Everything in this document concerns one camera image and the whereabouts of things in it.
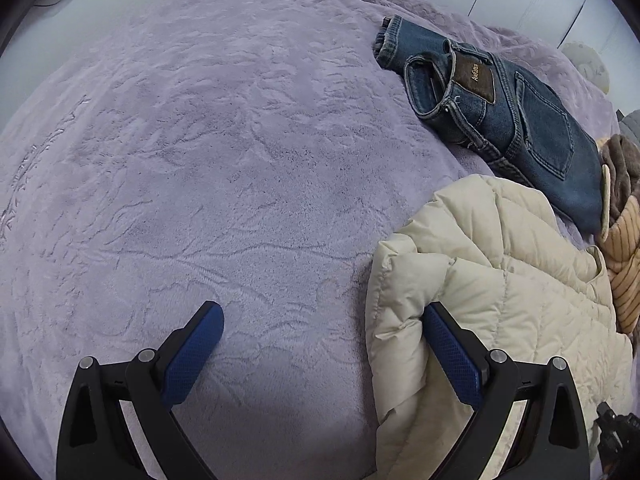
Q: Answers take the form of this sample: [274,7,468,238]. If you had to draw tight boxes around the white wardrobe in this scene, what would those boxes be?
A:
[367,0,601,48]

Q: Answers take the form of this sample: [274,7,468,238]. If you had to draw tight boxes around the purple fleece blanket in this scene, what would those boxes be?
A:
[0,0,621,480]

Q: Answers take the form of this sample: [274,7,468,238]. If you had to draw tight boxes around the blue denim jeans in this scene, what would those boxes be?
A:
[371,15,603,233]

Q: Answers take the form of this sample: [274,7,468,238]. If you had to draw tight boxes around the brown tan striped sweater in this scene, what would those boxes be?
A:
[597,134,640,335]

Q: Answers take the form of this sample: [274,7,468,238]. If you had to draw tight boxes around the cream puffer jacket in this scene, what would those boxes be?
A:
[365,174,636,480]

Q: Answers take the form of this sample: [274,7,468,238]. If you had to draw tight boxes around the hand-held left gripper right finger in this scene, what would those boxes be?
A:
[424,302,591,480]

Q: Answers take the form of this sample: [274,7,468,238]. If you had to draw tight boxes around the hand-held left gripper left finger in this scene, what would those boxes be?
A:
[56,301,224,480]

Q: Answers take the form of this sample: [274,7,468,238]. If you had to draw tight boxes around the round white pillow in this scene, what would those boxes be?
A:
[559,41,612,96]

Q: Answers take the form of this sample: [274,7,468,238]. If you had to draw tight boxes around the grey cloth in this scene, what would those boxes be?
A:
[620,110,640,141]

